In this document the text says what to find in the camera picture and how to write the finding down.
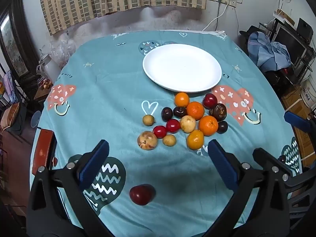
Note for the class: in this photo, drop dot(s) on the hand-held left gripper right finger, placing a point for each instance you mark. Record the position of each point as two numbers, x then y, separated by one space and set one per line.
222 163

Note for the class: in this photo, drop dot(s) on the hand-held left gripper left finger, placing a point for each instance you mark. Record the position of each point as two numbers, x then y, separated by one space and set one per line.
95 160

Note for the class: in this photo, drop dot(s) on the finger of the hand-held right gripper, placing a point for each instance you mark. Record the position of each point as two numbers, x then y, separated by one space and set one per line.
296 121
269 159

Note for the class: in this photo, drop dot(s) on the tangerine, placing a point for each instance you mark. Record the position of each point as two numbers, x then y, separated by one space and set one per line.
195 139
182 99
208 125
195 110

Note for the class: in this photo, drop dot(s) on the dark purple plum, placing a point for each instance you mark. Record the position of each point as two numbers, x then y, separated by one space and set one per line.
222 127
167 114
179 111

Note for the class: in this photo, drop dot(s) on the dark wrinkled passion fruit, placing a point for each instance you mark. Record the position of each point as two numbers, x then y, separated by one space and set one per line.
218 111

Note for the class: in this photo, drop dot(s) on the yellow round pear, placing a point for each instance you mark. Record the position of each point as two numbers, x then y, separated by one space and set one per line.
188 124

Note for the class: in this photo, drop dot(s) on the tan wrinkled passion fruit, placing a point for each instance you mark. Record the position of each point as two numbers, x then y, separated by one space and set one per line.
147 140

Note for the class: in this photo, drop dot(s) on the small tan kiwi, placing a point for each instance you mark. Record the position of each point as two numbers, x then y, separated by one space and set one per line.
169 140
149 120

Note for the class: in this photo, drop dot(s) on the large red plum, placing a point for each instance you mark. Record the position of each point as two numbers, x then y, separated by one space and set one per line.
142 194

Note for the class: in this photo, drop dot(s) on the small red plum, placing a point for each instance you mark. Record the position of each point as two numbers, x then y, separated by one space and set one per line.
159 131

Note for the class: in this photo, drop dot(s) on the white round plate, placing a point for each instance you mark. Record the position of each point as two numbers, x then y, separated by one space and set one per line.
182 66

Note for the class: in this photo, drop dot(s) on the white plastic bucket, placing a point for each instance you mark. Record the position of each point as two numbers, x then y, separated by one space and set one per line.
308 92

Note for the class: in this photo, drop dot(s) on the black metal rack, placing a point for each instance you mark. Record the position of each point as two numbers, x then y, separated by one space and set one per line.
305 61

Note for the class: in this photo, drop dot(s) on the teal printed tablecloth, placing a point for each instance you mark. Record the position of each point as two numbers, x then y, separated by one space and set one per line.
111 91

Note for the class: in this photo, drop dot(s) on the blue basin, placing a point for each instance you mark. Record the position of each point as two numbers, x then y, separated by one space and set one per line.
35 119

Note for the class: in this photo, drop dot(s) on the blue crumpled clothes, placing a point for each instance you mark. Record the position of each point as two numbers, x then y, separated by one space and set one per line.
269 51

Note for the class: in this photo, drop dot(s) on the black monitor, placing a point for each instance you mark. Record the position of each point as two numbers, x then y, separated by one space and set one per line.
288 39

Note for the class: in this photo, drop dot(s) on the black speaker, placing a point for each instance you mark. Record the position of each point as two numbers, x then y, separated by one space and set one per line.
305 28

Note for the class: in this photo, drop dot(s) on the brown cushion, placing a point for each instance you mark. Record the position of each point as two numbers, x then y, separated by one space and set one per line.
9 116

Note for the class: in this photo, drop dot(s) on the black hat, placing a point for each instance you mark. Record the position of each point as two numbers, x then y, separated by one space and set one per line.
248 32

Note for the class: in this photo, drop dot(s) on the white kettle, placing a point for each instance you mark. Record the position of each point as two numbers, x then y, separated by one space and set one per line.
51 66

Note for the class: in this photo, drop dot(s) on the flat cardboard box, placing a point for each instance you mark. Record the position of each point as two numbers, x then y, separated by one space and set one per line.
284 16

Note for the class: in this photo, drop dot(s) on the purple cloth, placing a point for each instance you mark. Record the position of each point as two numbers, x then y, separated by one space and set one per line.
8 84

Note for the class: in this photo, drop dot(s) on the clear plastic bags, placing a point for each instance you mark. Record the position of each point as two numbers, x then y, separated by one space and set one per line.
61 49

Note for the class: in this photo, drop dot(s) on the framed picture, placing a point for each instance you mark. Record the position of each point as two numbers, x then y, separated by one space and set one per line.
13 49

